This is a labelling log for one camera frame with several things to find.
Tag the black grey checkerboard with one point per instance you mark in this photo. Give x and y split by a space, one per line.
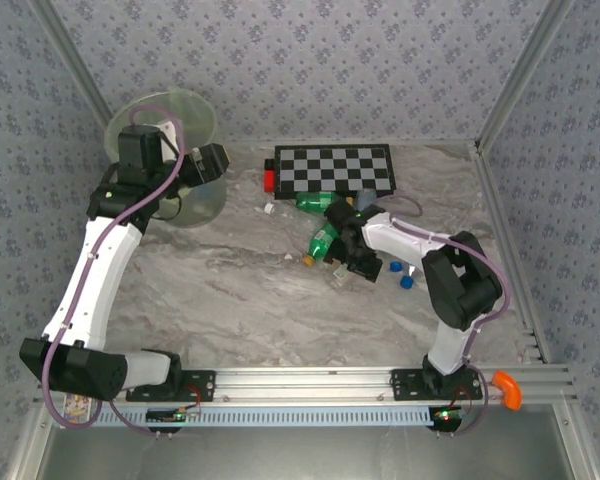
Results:
330 170

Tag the right circuit board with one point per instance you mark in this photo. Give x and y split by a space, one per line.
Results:
447 416

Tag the red and black block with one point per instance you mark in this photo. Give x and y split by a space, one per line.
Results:
269 181

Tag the circuit board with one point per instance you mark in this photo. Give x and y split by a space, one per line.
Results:
447 416
172 415

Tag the aluminium frame post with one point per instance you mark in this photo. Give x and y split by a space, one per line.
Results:
532 55
70 55

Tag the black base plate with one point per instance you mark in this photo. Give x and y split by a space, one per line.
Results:
405 385
205 382

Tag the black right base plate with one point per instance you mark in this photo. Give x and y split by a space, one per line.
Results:
405 385

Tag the blue label clear bottle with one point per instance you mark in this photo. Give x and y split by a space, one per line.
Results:
396 267
406 283

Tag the translucent waste bin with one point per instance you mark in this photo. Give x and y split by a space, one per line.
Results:
207 205

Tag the blue label bottle white cap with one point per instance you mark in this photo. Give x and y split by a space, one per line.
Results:
205 192

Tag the left circuit board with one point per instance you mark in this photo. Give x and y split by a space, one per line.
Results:
172 415

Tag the aluminium mounting rail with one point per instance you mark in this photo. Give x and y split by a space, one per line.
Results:
305 385

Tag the green plastic bottle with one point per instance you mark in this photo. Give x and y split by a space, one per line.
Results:
320 242
312 201

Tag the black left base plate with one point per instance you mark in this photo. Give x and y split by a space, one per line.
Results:
205 382

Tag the clear bottle white cap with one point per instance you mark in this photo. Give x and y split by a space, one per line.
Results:
269 208

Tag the white green label bottle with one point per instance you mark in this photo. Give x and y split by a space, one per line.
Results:
339 274

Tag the clear bottle blue cap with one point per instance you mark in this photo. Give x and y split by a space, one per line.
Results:
365 199

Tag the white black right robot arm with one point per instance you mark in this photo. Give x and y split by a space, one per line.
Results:
400 237

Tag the small card sticker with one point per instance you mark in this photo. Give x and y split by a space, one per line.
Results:
77 410

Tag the aluminium side rail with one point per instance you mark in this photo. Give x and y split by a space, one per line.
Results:
497 210

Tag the orange plastic hook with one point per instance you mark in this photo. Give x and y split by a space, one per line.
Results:
511 390

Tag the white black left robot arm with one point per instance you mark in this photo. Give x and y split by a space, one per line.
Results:
95 280

